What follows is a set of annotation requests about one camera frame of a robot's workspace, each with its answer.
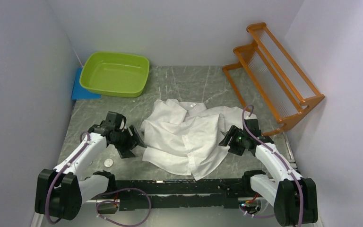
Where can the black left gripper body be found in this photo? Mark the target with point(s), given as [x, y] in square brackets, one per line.
[124, 141]

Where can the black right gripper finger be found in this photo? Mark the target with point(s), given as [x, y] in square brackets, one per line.
[233, 133]
[226, 140]

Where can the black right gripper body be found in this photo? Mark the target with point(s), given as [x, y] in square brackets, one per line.
[238, 145]

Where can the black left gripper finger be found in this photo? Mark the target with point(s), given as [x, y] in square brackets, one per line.
[136, 138]
[125, 152]

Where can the white button-up shirt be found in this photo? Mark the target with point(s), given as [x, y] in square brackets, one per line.
[183, 138]

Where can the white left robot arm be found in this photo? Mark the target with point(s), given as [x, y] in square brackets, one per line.
[59, 191]

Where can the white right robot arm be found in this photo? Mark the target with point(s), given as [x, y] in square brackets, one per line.
[293, 197]

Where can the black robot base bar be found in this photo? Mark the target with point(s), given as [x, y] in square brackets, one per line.
[137, 192]

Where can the blue flat mat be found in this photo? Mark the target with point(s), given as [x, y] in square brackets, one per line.
[80, 93]

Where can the green plastic basin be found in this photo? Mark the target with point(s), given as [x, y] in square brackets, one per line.
[115, 74]

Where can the orange wooden rack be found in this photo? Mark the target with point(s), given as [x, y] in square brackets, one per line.
[286, 89]

